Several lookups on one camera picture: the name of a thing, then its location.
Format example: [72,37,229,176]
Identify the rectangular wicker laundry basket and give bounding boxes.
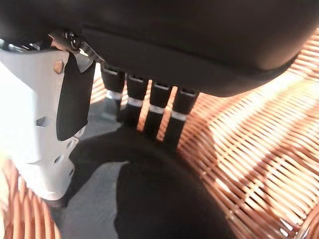
[0,28,319,239]

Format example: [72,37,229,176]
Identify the black garment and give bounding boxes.
[48,99,236,239]

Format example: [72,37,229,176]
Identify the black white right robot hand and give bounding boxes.
[0,0,319,202]

